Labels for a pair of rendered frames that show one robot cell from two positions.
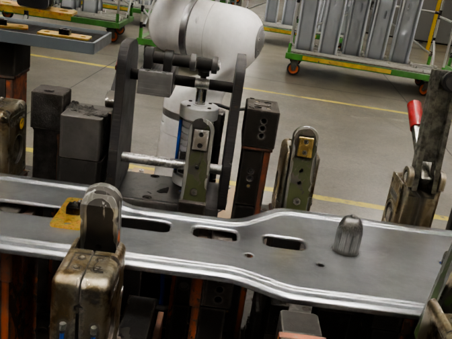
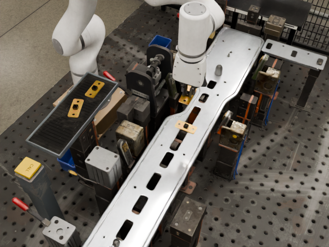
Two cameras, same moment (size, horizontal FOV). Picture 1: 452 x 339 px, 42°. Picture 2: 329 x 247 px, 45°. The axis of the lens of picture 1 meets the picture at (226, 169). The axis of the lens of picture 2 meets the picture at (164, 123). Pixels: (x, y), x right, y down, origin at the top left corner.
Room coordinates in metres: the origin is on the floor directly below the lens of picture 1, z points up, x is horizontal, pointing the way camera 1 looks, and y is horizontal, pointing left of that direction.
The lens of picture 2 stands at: (0.29, 1.06, 2.22)
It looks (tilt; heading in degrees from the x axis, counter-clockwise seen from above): 52 degrees down; 298
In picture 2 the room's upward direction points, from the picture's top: 1 degrees clockwise
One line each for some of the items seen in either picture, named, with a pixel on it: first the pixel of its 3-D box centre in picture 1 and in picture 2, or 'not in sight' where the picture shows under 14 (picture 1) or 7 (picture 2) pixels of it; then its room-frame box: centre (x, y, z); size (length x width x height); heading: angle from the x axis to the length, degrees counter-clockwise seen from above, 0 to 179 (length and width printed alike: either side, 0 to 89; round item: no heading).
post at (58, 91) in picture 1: (47, 207); (128, 139); (0.87, 0.28, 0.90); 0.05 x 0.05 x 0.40; 2
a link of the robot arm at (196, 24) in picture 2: not in sight; (194, 27); (0.64, 0.22, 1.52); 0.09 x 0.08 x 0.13; 75
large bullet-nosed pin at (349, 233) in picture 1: (348, 238); (218, 70); (0.67, -0.16, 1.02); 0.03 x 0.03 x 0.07
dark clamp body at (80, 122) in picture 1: (83, 223); (139, 132); (0.86, 0.22, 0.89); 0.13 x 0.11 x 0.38; 2
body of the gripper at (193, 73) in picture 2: not in sight; (190, 65); (0.64, 0.22, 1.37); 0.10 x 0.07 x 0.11; 5
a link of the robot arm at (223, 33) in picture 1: (213, 62); (85, 43); (1.21, 0.06, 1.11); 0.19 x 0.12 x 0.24; 76
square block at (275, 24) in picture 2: not in sight; (268, 49); (0.55, -0.57, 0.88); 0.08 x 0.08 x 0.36; 2
